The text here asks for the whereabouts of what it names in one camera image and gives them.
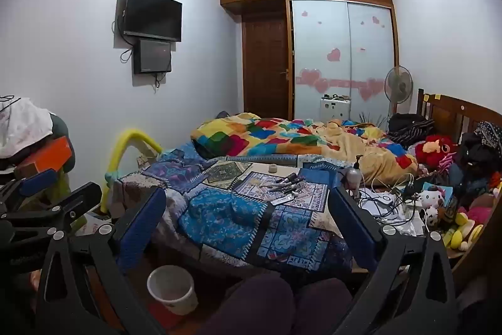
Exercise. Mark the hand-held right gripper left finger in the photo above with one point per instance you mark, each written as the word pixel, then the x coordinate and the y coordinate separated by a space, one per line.
pixel 141 229

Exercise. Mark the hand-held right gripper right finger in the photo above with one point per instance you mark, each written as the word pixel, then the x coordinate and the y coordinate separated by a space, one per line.
pixel 353 229

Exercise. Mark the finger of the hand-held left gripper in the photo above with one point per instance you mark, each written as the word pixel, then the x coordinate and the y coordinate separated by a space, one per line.
pixel 57 207
pixel 37 178

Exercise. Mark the white plastic cup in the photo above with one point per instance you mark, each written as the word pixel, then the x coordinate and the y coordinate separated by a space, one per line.
pixel 172 288

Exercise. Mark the orange box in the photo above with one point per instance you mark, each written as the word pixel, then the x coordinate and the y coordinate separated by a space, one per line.
pixel 51 156

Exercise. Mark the white plastic bag red print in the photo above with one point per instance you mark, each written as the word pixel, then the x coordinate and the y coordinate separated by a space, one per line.
pixel 96 226

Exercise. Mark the white pump bottle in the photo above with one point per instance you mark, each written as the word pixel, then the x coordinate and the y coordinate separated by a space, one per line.
pixel 354 178

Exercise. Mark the dark grey bag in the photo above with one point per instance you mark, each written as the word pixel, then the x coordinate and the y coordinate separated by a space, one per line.
pixel 62 131

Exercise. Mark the white cloth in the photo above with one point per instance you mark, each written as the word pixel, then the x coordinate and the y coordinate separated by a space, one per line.
pixel 23 123

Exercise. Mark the teal cloth tie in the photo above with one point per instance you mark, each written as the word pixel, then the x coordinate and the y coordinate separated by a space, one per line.
pixel 111 176

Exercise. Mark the small white flat item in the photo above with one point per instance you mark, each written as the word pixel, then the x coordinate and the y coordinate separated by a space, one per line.
pixel 277 202

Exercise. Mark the spotted dog plush toy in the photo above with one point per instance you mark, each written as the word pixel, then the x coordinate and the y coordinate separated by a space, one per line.
pixel 432 217

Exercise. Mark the person's right leg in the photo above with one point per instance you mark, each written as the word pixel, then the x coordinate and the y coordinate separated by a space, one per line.
pixel 321 303

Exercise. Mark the person's leg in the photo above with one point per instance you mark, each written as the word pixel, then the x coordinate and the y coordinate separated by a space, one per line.
pixel 251 307
pixel 321 303

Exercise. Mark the yellow foam tube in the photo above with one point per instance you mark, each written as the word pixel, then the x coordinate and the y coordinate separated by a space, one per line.
pixel 117 150

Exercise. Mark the blue patchwork bedspread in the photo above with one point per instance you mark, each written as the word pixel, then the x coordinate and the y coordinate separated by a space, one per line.
pixel 223 213

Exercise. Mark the white cat plush toy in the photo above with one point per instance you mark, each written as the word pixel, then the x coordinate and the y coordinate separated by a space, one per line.
pixel 431 197

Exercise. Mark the roll of tape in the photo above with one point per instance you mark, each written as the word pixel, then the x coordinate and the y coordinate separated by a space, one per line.
pixel 273 168

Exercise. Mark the yellow plush toy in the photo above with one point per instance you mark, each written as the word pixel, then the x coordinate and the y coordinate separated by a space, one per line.
pixel 464 229

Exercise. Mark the red plush toy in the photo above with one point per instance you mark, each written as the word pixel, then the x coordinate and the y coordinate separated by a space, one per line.
pixel 433 148

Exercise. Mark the black striped bag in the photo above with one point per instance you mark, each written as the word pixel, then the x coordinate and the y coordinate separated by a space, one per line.
pixel 408 127

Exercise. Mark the white storage box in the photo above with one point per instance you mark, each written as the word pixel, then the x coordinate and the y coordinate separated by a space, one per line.
pixel 335 109

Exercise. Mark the colourful patch blanket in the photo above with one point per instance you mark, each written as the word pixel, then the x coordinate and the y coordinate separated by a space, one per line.
pixel 274 135

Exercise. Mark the person's left leg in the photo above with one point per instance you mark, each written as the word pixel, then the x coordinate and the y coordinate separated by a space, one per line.
pixel 251 307

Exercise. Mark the pile of dark clothes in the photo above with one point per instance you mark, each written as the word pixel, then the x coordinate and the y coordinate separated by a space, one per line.
pixel 476 150

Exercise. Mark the wooden bed headboard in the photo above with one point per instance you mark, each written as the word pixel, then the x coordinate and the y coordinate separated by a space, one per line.
pixel 455 115

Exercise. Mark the wooden wardrobe with sliding doors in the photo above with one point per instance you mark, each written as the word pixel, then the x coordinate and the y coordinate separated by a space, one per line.
pixel 337 44

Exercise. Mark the brown wooden door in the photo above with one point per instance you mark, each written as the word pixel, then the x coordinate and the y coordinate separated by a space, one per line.
pixel 264 64

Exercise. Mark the pedestal fan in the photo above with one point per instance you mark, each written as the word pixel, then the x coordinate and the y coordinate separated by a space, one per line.
pixel 398 84

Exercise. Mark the small black wall monitor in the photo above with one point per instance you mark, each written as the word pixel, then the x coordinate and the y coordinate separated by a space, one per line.
pixel 152 56

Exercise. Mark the black wall television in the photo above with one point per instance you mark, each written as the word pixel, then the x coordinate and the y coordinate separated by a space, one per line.
pixel 153 13

